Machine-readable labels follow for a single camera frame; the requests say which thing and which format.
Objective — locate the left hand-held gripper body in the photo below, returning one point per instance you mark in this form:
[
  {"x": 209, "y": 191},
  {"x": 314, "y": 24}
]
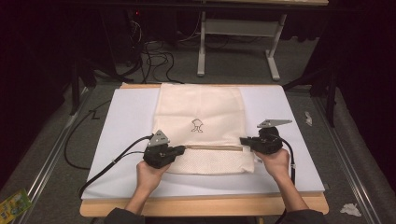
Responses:
[{"x": 157, "y": 155}]

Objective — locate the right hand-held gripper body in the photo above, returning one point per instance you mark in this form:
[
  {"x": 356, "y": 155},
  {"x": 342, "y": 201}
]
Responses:
[{"x": 268, "y": 141}]

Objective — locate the cream mesh laundry bag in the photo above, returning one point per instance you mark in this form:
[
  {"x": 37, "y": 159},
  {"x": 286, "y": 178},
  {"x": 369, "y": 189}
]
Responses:
[{"x": 199, "y": 109}]

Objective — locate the person's left hand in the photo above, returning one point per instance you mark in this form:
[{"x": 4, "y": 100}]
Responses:
[{"x": 150, "y": 177}]

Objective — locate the person's right hand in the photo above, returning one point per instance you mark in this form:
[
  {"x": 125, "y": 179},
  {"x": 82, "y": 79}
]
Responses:
[{"x": 275, "y": 165}]

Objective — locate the white table mat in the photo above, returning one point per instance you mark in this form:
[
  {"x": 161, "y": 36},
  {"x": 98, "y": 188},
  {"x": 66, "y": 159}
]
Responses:
[{"x": 124, "y": 124}]

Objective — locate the small crumpled paper scrap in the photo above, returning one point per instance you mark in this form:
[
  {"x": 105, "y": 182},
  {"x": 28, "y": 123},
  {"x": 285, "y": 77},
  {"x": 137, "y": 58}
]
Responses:
[{"x": 308, "y": 118}]

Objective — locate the wooden table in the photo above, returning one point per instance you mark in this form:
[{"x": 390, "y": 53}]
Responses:
[{"x": 202, "y": 207}]

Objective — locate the black stand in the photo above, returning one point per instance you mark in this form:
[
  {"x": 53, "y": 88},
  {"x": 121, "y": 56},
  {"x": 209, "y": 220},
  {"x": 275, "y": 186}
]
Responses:
[
  {"x": 75, "y": 87},
  {"x": 330, "y": 93}
]

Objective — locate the crumpled white tissue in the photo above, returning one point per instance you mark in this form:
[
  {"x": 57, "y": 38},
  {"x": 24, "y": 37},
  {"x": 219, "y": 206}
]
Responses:
[{"x": 350, "y": 210}]

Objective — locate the white-legged desk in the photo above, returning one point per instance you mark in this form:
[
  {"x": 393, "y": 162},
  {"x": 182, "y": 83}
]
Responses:
[{"x": 239, "y": 28}]

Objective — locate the black computer case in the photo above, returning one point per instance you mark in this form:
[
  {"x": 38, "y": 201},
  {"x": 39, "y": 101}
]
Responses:
[{"x": 123, "y": 34}]

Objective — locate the green yellow packet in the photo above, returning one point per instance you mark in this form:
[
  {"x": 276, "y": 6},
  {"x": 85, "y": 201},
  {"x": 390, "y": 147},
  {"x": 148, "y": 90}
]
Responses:
[{"x": 14, "y": 207}]

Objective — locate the metal floor rail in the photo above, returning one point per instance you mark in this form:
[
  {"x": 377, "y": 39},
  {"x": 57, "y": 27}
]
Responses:
[
  {"x": 345, "y": 168},
  {"x": 46, "y": 165}
]

